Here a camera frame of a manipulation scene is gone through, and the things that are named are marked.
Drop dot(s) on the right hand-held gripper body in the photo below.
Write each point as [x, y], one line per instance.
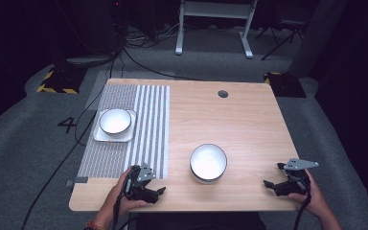
[292, 187]

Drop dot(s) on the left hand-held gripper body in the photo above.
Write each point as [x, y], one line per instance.
[137, 191]

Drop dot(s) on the white bowl with dark rim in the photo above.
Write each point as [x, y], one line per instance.
[208, 163]
[115, 120]

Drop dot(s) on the white square plate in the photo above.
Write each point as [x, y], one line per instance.
[103, 137]

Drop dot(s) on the person's left hand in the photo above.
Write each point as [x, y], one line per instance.
[118, 204]

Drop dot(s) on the person's right hand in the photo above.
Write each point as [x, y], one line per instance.
[316, 198]

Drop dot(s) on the person's dark clothing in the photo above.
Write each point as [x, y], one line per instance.
[201, 222]

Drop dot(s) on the grey tape strip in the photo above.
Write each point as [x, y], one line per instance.
[76, 181]

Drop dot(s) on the grey striped placemat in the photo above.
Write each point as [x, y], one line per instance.
[151, 111]

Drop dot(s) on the black yellow striped base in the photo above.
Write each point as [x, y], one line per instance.
[286, 84]
[62, 81]

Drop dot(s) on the grey curtain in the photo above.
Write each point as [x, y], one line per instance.
[319, 35]

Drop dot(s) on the black folding stand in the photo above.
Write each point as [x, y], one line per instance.
[284, 28]

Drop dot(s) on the white desk frame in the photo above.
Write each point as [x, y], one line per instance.
[215, 9]

